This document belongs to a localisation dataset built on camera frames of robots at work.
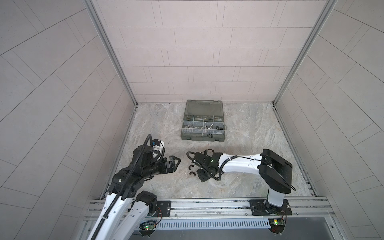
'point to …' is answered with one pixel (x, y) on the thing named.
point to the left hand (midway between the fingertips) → (177, 161)
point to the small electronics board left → (147, 227)
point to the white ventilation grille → (212, 223)
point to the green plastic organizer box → (203, 120)
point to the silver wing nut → (189, 126)
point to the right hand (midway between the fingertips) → (201, 179)
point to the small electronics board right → (277, 225)
